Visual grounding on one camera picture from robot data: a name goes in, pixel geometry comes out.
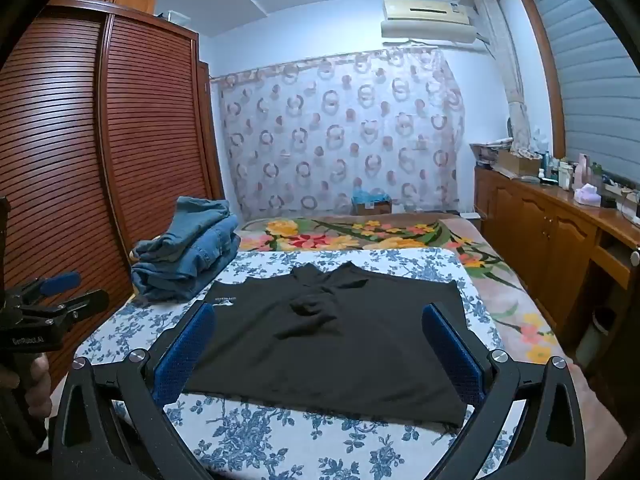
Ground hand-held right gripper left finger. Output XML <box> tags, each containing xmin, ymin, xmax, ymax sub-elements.
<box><xmin>50</xmin><ymin>302</ymin><xmax>218</xmax><ymax>480</ymax></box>

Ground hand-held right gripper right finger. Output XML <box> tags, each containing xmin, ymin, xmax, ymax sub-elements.
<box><xmin>421</xmin><ymin>302</ymin><xmax>586</xmax><ymax>480</ymax></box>

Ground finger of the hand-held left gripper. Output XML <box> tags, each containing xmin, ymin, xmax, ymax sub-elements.
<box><xmin>15</xmin><ymin>289</ymin><xmax>110</xmax><ymax>323</ymax></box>
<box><xmin>5</xmin><ymin>272</ymin><xmax>82</xmax><ymax>307</ymax></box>

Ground black pants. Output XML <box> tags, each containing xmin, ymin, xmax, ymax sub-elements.
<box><xmin>182</xmin><ymin>261</ymin><xmax>473</xmax><ymax>428</ymax></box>

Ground person's left hand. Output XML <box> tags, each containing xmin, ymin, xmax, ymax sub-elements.
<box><xmin>27</xmin><ymin>352</ymin><xmax>52</xmax><ymax>412</ymax></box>

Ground mid blue folded jeans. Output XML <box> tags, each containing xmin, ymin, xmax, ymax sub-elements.
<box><xmin>192</xmin><ymin>215</ymin><xmax>241</xmax><ymax>281</ymax></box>

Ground colourful flower blanket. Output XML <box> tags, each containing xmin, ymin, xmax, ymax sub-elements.
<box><xmin>235</xmin><ymin>212</ymin><xmax>571</xmax><ymax>366</ymax></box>

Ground light blue folded jeans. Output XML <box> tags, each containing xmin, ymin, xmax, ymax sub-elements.
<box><xmin>132</xmin><ymin>196</ymin><xmax>232</xmax><ymax>261</ymax></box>

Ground grey waste bin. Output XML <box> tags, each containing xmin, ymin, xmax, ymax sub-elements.
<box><xmin>575</xmin><ymin>307</ymin><xmax>617</xmax><ymax>366</ymax></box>

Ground wooden sideboard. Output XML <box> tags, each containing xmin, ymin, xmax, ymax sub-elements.
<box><xmin>472</xmin><ymin>165</ymin><xmax>640</xmax><ymax>376</ymax></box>

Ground blue floral bed sheet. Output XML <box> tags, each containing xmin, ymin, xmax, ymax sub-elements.
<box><xmin>72</xmin><ymin>247</ymin><xmax>526</xmax><ymax>480</ymax></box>

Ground cardboard box with label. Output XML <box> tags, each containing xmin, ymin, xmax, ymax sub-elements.
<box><xmin>352</xmin><ymin>199</ymin><xmax>392</xmax><ymax>216</ymax></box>

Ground louvred wooden wardrobe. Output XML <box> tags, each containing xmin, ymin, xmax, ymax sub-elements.
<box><xmin>0</xmin><ymin>5</ymin><xmax>226</xmax><ymax>391</ymax></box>

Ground open cardboard box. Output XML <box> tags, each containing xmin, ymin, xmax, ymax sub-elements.
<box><xmin>495</xmin><ymin>150</ymin><xmax>542</xmax><ymax>177</ymax></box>

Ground stack of papers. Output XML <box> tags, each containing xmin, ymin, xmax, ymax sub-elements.
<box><xmin>469</xmin><ymin>137</ymin><xmax>515</xmax><ymax>167</ymax></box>

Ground group of toiletry bottles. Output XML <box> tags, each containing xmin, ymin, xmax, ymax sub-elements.
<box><xmin>537</xmin><ymin>147</ymin><xmax>616</xmax><ymax>191</ymax></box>

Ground circle patterned curtain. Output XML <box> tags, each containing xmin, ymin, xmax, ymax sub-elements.
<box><xmin>212</xmin><ymin>46</ymin><xmax>466</xmax><ymax>221</ymax></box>

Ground beige lace curtain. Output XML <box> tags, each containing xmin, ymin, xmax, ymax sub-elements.
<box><xmin>475</xmin><ymin>0</ymin><xmax>531</xmax><ymax>151</ymax></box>

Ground grey window blind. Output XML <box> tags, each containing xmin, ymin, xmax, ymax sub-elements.
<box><xmin>525</xmin><ymin>0</ymin><xmax>640</xmax><ymax>161</ymax></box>

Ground white air conditioner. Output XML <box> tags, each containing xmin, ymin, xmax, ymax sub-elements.
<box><xmin>381</xmin><ymin>0</ymin><xmax>478</xmax><ymax>43</ymax></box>

